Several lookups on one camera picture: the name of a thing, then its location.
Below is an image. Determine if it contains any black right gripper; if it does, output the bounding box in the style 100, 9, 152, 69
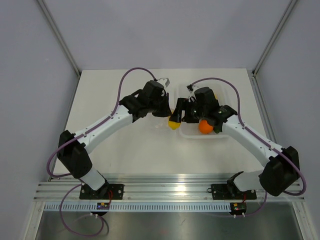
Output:
169, 97, 208, 124

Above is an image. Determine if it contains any yellow lemon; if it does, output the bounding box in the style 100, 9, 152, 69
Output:
168, 120, 181, 130

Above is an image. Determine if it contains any clear zip top bag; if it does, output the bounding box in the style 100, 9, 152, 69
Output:
151, 117, 170, 131

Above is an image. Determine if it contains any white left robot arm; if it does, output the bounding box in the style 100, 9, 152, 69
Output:
57, 78, 172, 199

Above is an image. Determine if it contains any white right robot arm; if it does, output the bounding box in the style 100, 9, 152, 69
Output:
169, 87, 300, 198

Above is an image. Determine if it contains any white perforated plastic basket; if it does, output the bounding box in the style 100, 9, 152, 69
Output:
174, 82, 231, 139

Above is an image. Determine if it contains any orange fruit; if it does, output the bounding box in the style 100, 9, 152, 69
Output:
198, 119, 214, 134

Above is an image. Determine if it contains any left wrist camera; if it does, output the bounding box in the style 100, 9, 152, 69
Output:
157, 77, 170, 88

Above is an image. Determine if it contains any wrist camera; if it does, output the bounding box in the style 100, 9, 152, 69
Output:
157, 77, 170, 88
187, 84, 199, 96

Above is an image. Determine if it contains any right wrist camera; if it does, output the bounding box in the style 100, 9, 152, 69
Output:
187, 84, 199, 96

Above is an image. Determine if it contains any aluminium front rail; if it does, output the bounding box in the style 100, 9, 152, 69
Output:
33, 176, 306, 203

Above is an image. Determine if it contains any left aluminium frame post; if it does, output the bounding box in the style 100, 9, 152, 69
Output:
35, 0, 82, 80

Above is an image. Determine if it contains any aluminium frame post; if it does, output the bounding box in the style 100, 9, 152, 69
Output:
251, 0, 300, 77
35, 0, 82, 80

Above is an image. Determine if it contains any right aluminium frame post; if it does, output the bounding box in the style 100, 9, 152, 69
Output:
251, 0, 300, 77

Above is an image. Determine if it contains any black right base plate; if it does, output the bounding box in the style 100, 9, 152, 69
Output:
208, 183, 257, 200

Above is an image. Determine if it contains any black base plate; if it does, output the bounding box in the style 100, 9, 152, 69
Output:
79, 183, 125, 200
208, 183, 257, 200

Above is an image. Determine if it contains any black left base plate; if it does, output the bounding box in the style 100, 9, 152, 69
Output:
79, 183, 125, 200

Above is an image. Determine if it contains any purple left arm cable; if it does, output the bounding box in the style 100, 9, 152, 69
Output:
46, 66, 158, 237

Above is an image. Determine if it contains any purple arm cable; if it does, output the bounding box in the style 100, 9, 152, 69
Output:
186, 77, 308, 218
46, 66, 158, 237

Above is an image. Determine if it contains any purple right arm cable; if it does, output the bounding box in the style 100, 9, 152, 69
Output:
186, 77, 308, 218

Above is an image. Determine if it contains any white slotted cable duct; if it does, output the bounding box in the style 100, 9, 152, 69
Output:
44, 201, 246, 213

